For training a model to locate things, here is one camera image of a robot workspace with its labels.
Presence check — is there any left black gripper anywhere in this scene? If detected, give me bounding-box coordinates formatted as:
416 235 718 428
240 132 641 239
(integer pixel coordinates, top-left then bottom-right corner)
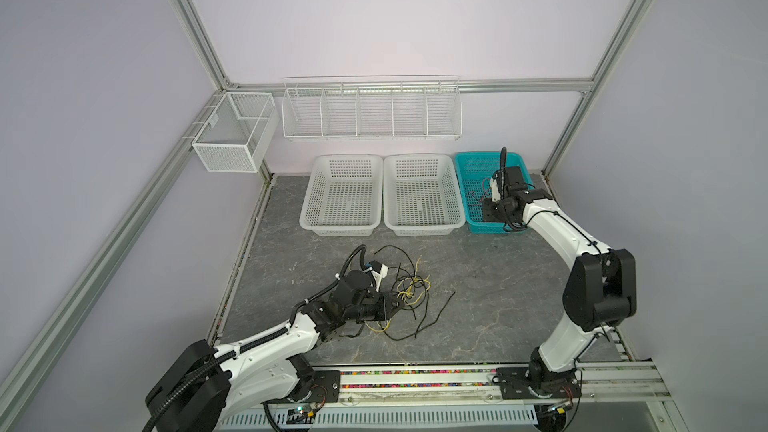
344 292 404 323

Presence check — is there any cable bundle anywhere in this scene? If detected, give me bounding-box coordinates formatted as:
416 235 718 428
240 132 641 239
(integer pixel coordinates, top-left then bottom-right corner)
362 244 457 343

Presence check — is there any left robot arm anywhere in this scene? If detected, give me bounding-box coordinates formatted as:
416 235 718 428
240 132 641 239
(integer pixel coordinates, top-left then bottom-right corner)
143 245 405 431

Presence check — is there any teal plastic basket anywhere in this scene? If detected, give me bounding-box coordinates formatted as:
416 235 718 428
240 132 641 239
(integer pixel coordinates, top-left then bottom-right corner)
454 152 512 234

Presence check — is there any middle white plastic basket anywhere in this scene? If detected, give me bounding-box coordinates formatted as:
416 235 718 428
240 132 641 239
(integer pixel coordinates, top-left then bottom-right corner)
383 154 466 237

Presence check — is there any white plastic basket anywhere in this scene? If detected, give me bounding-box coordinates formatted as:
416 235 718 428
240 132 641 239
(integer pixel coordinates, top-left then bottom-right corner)
383 154 466 237
299 154 384 237

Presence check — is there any left white plastic basket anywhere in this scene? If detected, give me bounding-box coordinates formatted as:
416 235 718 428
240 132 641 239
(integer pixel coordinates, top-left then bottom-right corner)
299 154 384 237

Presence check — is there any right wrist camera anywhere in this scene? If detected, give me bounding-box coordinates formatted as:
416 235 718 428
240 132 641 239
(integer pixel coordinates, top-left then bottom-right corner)
490 169 503 202

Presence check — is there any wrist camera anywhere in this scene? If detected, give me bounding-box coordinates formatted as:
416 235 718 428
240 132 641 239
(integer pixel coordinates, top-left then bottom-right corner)
367 260 389 291
490 169 503 202

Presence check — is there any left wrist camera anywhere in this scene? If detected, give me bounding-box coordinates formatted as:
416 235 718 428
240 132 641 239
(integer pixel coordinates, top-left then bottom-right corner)
367 260 389 291

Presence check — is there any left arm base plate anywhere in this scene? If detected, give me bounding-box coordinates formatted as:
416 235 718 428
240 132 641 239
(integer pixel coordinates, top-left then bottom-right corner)
286 369 341 403

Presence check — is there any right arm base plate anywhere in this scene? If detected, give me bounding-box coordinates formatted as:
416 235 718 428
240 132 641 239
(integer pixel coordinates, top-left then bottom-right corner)
492 366 582 400

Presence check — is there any white slotted cable duct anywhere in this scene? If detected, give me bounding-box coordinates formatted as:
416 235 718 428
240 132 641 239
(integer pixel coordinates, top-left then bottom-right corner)
218 404 538 431

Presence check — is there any long white wire rack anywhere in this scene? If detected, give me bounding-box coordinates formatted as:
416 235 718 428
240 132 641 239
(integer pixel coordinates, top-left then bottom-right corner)
281 75 463 141

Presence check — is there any white mesh wall box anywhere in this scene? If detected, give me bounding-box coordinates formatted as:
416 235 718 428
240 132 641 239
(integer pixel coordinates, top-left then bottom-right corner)
192 92 279 173

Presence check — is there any front aluminium rail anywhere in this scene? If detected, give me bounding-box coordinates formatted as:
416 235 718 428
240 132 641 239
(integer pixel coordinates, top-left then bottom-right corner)
170 361 673 412

